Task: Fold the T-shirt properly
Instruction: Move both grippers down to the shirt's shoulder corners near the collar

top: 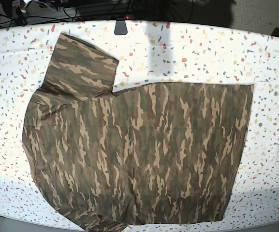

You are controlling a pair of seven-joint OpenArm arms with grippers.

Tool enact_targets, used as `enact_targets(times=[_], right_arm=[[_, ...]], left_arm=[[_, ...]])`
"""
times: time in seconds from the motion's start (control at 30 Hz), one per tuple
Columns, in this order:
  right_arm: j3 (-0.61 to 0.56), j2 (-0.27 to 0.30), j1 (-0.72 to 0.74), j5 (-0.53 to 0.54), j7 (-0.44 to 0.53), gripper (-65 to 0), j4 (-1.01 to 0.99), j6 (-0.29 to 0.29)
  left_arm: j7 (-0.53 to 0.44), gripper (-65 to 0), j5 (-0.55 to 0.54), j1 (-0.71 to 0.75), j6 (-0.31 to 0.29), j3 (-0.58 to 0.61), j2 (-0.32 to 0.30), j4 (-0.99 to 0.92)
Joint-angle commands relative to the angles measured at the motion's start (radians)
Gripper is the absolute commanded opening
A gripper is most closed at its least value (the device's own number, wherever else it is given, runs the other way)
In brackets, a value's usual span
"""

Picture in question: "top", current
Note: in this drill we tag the camouflage T-shirt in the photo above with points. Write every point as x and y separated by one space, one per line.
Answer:
162 153

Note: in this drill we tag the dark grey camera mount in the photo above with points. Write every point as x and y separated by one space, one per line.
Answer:
120 28

